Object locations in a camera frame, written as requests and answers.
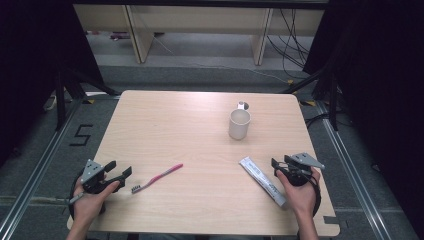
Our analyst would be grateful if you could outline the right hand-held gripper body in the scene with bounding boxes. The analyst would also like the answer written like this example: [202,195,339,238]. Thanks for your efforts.
[282,152,326,187]

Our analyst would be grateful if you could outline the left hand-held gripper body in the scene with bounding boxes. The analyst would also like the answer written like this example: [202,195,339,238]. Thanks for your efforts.
[80,159,118,195]

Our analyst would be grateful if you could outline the white toothpaste tube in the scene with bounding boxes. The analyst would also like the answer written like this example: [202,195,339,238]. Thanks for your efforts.
[238,156,288,208]

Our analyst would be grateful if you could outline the pink toothbrush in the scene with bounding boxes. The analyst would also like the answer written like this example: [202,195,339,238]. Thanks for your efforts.
[130,162,184,195]

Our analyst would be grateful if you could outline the white cup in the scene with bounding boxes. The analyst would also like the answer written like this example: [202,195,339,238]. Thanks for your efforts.
[228,100,252,141]

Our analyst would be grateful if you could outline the person's right hand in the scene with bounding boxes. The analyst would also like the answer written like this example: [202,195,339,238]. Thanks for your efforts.
[276,168,322,218]

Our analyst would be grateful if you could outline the person's left hand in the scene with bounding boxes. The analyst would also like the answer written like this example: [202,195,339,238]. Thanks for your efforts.
[72,180,121,224]

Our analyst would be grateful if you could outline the black metal stand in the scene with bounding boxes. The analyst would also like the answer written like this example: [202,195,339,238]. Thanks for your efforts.
[280,66,342,132]
[54,65,122,132]

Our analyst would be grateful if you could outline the black curtain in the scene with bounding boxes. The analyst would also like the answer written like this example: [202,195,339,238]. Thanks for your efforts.
[0,0,105,168]
[302,0,424,238]

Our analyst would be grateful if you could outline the light wooden bench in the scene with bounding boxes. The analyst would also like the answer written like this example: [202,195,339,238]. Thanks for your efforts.
[73,4,326,66]

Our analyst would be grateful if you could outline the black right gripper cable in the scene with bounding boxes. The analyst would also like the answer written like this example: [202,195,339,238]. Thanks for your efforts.
[308,173,323,219]

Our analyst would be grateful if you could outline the aluminium floor rail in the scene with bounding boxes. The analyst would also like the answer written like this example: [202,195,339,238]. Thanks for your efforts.
[315,100,392,240]
[0,98,85,240]

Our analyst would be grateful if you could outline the grey cable with plug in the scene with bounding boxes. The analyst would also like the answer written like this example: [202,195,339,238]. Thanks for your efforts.
[0,192,85,206]

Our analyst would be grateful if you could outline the white coiled cable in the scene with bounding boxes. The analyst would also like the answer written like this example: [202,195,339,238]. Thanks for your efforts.
[42,94,58,112]

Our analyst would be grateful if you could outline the black hanging cables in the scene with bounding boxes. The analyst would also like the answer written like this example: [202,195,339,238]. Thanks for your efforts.
[266,8,315,80]

